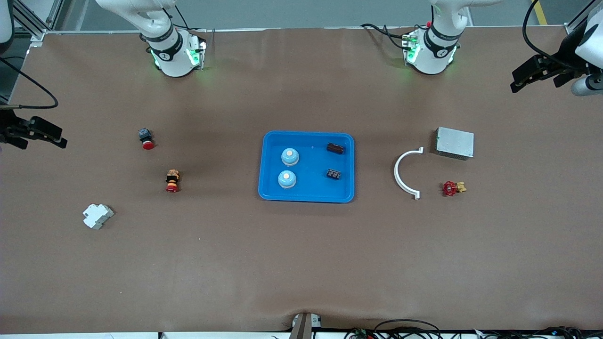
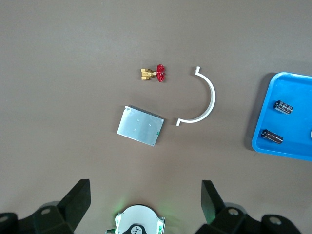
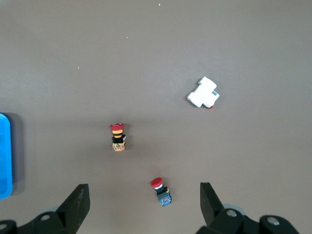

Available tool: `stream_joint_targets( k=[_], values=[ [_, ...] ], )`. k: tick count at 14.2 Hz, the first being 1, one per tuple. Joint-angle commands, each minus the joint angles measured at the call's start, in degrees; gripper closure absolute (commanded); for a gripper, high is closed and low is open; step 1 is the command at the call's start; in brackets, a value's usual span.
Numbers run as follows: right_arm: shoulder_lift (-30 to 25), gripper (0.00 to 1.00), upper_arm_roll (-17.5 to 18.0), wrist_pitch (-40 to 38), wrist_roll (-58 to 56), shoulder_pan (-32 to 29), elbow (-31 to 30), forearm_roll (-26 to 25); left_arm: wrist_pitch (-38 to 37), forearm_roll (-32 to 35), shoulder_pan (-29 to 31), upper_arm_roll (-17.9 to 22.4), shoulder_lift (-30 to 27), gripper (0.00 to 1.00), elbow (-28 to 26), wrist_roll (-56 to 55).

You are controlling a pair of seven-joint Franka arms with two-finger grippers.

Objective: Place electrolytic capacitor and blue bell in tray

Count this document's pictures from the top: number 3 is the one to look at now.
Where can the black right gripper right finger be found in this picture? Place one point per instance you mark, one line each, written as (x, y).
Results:
(214, 214)

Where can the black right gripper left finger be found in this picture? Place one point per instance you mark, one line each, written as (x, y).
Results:
(73, 209)

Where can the blue plastic tray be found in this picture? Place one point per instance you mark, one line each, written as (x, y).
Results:
(5, 156)

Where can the white circuit breaker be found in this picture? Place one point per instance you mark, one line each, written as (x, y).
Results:
(203, 93)

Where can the red emergency stop orange base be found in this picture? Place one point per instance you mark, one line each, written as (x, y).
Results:
(118, 139)

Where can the red push button black base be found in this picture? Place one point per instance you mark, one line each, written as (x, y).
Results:
(162, 192)

